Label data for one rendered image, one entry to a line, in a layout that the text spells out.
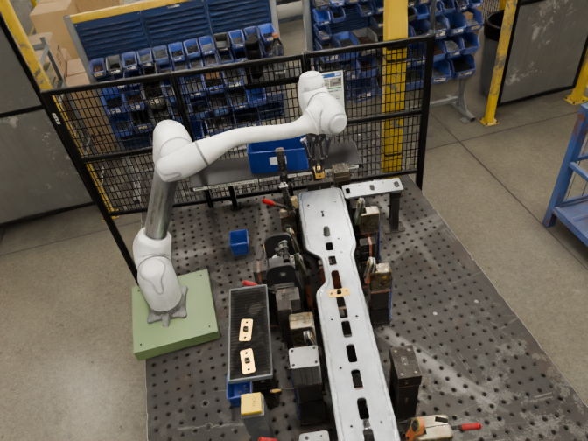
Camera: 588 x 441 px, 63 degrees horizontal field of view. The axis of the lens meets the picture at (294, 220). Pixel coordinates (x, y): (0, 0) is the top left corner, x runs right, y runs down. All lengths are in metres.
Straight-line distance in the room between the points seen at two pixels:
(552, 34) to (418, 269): 2.95
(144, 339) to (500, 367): 1.50
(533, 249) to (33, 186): 3.70
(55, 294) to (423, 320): 2.63
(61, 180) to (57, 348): 1.35
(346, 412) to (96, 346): 2.09
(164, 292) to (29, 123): 2.10
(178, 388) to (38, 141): 2.38
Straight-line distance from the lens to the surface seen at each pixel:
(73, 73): 5.12
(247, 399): 1.52
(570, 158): 3.46
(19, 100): 3.83
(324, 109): 1.70
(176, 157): 1.81
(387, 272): 1.92
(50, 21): 6.01
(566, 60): 5.08
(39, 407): 3.32
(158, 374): 2.22
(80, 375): 3.31
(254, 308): 1.70
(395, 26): 2.48
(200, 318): 2.25
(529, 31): 4.65
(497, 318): 2.28
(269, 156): 2.43
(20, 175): 4.16
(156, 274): 2.11
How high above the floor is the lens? 2.48
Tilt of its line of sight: 42 degrees down
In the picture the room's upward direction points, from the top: 8 degrees counter-clockwise
